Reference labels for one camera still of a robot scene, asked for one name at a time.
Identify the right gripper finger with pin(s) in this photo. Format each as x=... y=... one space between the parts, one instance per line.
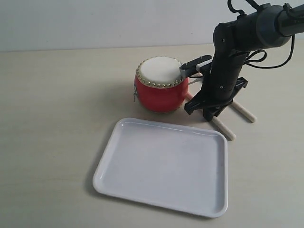
x=198 y=101
x=216 y=107

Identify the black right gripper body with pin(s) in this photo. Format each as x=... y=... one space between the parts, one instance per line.
x=225 y=70

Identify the wooden drumstick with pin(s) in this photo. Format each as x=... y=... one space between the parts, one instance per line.
x=241 y=109
x=222 y=128

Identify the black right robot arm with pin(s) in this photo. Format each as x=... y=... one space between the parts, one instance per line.
x=235 y=44

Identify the red small drum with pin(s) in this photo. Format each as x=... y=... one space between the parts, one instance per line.
x=159 y=86

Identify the white plastic tray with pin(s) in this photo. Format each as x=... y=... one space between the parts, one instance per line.
x=166 y=165

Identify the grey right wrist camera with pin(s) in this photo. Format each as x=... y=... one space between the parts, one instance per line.
x=189 y=69

